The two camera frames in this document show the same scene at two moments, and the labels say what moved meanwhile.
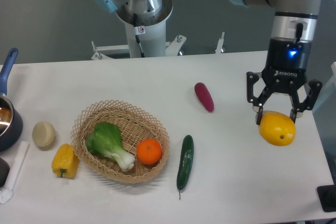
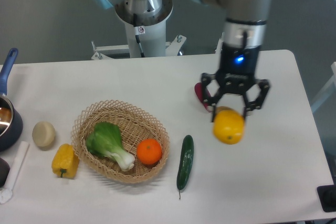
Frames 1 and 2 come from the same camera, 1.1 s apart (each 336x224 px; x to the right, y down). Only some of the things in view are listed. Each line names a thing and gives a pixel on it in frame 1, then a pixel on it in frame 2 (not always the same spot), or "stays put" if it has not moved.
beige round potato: x=43 y=133 stays put
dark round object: x=4 y=169 stays put
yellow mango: x=277 y=128 -> x=229 y=125
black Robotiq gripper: x=287 y=62 -> x=238 y=68
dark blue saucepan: x=11 y=122 stays put
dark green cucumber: x=185 y=163 stays put
